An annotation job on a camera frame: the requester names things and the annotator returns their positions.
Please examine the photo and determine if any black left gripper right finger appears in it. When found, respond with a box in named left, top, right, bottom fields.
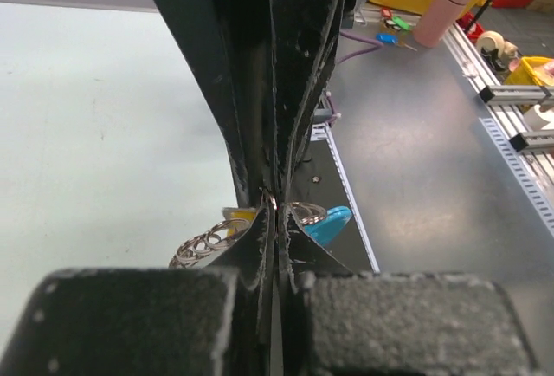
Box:
left=277, top=205, right=537, bottom=375

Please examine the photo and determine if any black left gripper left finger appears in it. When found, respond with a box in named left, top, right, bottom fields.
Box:
left=1, top=204, right=275, bottom=375

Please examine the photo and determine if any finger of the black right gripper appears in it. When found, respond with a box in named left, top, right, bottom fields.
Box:
left=153, top=0, right=272, bottom=207
left=270, top=0, right=355, bottom=203

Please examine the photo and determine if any yellow key tag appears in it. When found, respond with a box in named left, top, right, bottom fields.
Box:
left=222, top=207, right=257, bottom=237

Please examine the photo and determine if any spare blue key tag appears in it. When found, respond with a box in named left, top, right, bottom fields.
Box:
left=376, top=33, right=416, bottom=51

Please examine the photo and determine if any spare green key tag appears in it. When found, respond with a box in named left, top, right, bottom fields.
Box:
left=380, top=8, right=411, bottom=32

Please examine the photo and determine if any pink tumbler bottle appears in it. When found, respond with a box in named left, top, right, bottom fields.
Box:
left=413, top=0, right=470, bottom=48

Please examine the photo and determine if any tape roll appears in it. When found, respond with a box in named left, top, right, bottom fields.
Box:
left=475, top=30, right=518, bottom=71

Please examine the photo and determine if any grey slotted cable duct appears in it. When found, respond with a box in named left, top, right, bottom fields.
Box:
left=293, top=115, right=553, bottom=286

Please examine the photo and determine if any aluminium front rail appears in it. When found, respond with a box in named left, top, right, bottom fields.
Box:
left=364, top=24, right=553, bottom=154

